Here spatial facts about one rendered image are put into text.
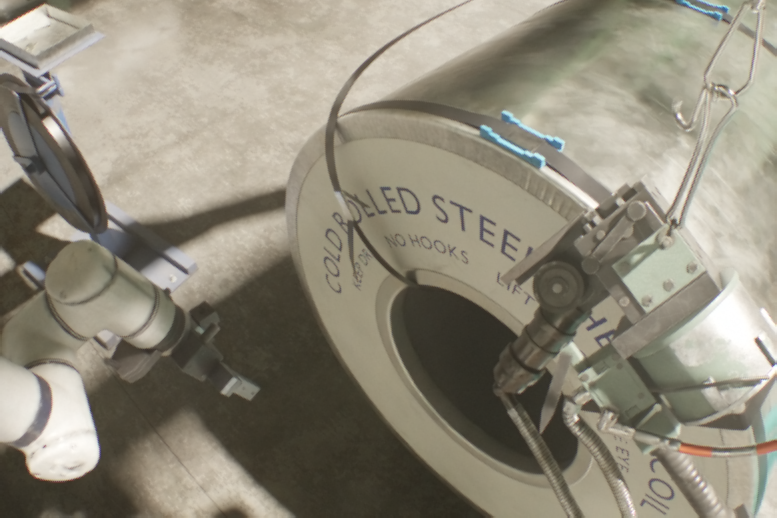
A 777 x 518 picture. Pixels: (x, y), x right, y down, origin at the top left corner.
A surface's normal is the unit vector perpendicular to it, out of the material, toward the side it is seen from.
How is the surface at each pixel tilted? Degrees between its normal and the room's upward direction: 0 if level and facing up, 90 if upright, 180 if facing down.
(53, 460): 91
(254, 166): 0
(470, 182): 90
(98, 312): 89
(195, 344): 24
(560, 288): 58
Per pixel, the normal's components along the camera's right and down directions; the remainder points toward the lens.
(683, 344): -0.51, 0.18
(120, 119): -0.02, -0.70
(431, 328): 0.60, 0.10
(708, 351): -0.33, 0.02
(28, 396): 0.94, -0.22
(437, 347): 0.51, -0.09
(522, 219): -0.72, 0.50
